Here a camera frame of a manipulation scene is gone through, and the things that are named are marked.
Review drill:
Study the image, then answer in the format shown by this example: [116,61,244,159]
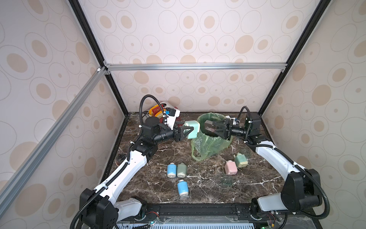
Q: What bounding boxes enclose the light green pencil sharpener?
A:
[184,120,200,139]

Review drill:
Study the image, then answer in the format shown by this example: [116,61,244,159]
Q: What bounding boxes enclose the mint green pencil sharpener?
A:
[234,153,248,168]

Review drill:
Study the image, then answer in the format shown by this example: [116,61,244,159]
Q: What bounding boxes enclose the pink pencil sharpener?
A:
[225,160,238,175]

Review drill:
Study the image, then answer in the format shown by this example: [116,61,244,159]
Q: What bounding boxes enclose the clear green shavings tray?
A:
[221,176,234,187]

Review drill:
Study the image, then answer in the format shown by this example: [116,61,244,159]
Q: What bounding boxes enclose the blue pencil sharpener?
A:
[177,179,189,197]
[167,163,177,178]

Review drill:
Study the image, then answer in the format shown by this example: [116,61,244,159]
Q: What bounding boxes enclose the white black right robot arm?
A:
[205,106,330,220]

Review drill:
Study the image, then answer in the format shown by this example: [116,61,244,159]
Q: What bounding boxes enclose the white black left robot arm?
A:
[70,94,200,229]

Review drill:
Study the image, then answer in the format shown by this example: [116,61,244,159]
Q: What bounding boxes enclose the sage green pencil sharpener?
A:
[176,163,187,178]

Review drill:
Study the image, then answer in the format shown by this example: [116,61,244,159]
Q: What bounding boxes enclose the blue pencil sharpener in row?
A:
[167,163,177,178]

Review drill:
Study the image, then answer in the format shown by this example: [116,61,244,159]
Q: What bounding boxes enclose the red plastic basket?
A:
[170,108,181,122]

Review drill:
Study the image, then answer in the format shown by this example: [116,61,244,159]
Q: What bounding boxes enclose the green plastic bin liner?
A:
[191,113,233,161]

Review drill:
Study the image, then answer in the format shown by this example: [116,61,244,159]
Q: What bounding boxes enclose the red yellow toy items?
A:
[148,101,171,117]

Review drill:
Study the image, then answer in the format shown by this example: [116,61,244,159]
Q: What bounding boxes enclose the silver aluminium crossbar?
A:
[103,61,288,72]

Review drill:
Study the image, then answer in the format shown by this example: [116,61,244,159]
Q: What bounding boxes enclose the silver aluminium side bar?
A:
[1,66,107,217]

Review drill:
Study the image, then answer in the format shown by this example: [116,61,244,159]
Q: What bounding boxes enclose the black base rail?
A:
[75,202,315,229]

